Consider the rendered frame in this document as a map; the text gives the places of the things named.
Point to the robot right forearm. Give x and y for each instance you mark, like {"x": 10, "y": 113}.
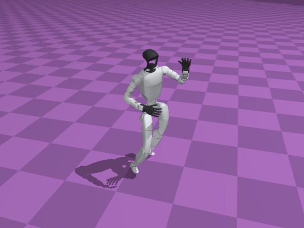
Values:
{"x": 132, "y": 102}

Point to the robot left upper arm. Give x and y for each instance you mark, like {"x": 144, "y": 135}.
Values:
{"x": 171, "y": 74}

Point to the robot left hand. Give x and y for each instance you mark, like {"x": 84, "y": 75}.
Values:
{"x": 185, "y": 64}

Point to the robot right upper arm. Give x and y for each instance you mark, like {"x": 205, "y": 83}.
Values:
{"x": 135, "y": 81}

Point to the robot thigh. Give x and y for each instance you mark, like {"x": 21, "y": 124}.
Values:
{"x": 162, "y": 120}
{"x": 146, "y": 121}

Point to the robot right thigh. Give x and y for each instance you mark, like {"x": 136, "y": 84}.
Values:
{"x": 146, "y": 121}

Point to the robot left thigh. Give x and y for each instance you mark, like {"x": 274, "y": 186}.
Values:
{"x": 162, "y": 120}

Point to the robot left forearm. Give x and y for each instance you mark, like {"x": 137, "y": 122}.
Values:
{"x": 184, "y": 76}

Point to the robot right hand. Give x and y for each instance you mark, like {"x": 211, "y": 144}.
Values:
{"x": 150, "y": 110}

